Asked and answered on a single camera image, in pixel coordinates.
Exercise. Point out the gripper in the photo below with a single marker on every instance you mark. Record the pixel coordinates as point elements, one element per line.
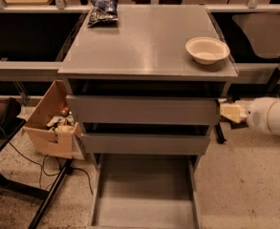
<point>257,114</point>

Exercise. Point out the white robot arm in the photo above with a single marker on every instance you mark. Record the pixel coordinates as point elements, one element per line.
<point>261,114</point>

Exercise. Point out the grey drawer cabinet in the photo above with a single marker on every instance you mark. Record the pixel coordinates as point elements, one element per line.
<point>144,55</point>

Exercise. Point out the grey bottom drawer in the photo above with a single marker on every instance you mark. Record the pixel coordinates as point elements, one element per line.
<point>145,192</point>

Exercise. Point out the grey drawer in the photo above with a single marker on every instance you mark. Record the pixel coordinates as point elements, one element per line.
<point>145,192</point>
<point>143,110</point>
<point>145,144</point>

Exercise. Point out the grey middle drawer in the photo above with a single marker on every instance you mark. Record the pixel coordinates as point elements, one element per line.
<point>145,144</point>

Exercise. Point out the grey top drawer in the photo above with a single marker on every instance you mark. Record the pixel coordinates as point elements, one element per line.
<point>143,110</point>

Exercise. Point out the black stand leg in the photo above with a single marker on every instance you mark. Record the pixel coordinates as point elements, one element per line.
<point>219,133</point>

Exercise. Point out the white paper bowl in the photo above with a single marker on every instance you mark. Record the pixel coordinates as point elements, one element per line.
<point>207,50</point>

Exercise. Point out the blue chip bag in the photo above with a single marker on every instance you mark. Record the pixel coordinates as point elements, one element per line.
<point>103,11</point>

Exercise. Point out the snack items in box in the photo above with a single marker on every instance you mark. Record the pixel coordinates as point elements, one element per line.
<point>62,122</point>

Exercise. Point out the cardboard box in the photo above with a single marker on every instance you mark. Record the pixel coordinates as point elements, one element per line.
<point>46,142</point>

